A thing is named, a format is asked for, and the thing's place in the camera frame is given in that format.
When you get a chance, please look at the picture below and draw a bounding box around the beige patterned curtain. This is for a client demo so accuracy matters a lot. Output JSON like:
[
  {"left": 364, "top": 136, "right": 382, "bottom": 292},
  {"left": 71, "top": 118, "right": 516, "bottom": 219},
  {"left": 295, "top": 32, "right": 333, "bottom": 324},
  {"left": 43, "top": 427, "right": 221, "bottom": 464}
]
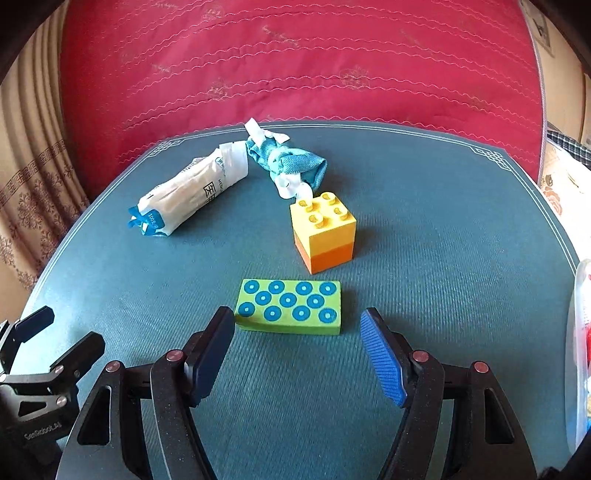
[{"left": 0, "top": 9, "right": 90, "bottom": 296}]

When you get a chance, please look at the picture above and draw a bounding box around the teal cloth with white strips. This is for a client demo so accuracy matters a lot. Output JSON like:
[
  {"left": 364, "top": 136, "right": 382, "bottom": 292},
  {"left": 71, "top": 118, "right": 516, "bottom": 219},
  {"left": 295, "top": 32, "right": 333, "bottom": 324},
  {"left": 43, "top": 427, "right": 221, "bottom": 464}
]
[{"left": 244, "top": 118, "right": 328, "bottom": 200}]

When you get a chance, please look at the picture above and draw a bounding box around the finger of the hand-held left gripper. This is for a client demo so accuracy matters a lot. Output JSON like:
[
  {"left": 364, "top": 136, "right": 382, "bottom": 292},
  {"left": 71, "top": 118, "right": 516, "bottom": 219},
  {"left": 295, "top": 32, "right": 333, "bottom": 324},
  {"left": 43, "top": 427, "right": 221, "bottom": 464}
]
[
  {"left": 0, "top": 305, "right": 55, "bottom": 376},
  {"left": 46, "top": 331, "right": 106, "bottom": 400}
]

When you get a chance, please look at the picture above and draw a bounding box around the teal table mat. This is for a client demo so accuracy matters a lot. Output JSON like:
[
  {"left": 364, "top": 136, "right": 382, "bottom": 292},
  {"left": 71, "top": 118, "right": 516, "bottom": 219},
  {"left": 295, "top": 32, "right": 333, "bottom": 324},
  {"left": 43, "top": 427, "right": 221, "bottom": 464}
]
[{"left": 18, "top": 121, "right": 580, "bottom": 480}]

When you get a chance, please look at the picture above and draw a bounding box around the clear plastic container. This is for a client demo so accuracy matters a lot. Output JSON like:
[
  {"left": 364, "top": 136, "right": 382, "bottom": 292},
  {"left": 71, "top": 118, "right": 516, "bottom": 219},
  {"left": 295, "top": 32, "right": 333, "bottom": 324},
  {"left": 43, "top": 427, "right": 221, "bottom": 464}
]
[{"left": 566, "top": 258, "right": 591, "bottom": 455}]

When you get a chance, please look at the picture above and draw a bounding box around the yellow orange toy brick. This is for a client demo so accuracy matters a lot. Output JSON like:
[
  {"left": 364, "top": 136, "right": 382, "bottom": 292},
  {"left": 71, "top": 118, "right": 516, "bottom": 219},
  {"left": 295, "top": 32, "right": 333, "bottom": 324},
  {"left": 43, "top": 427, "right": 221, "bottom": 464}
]
[{"left": 290, "top": 191, "right": 357, "bottom": 274}]

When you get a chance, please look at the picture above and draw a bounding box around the green block with blue dots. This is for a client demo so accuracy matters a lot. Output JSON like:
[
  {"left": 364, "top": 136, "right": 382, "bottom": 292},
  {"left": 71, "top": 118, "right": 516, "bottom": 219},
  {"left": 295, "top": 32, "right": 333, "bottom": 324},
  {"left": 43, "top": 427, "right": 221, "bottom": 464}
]
[{"left": 235, "top": 279, "right": 343, "bottom": 336}]

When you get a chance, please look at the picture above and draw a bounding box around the red quilted blanket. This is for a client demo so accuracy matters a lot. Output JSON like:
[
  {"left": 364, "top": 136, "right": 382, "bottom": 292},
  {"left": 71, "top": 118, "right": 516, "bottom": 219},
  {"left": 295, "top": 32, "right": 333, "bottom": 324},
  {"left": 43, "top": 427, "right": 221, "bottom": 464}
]
[{"left": 60, "top": 0, "right": 548, "bottom": 199}]

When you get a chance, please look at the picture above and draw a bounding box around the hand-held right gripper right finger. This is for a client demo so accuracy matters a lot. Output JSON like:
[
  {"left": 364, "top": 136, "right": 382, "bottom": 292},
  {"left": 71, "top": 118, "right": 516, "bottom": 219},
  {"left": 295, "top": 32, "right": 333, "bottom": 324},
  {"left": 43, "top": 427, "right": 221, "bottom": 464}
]
[{"left": 360, "top": 308, "right": 539, "bottom": 480}]

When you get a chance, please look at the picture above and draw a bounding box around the white floral cloth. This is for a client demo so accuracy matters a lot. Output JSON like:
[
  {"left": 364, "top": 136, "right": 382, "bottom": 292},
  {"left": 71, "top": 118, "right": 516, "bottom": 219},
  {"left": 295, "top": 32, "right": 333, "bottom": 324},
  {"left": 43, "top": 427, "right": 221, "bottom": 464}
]
[{"left": 539, "top": 147, "right": 591, "bottom": 220}]

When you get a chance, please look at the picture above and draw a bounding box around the white blue cotton swab bag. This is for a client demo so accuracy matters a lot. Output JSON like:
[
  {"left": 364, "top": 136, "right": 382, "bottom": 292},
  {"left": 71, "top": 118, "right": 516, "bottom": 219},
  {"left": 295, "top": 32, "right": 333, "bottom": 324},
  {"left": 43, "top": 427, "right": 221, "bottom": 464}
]
[{"left": 128, "top": 142, "right": 249, "bottom": 237}]

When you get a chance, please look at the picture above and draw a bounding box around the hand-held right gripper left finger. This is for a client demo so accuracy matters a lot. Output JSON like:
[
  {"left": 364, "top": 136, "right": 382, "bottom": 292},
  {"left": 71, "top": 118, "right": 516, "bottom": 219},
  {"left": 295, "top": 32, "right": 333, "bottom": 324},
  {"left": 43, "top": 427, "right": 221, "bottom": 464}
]
[{"left": 60, "top": 306, "right": 236, "bottom": 480}]

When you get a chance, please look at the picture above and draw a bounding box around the plaid cloth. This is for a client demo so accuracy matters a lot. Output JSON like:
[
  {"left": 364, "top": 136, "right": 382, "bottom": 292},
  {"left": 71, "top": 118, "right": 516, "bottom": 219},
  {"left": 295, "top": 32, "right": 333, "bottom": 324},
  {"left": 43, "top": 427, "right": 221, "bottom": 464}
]
[{"left": 547, "top": 130, "right": 591, "bottom": 158}]

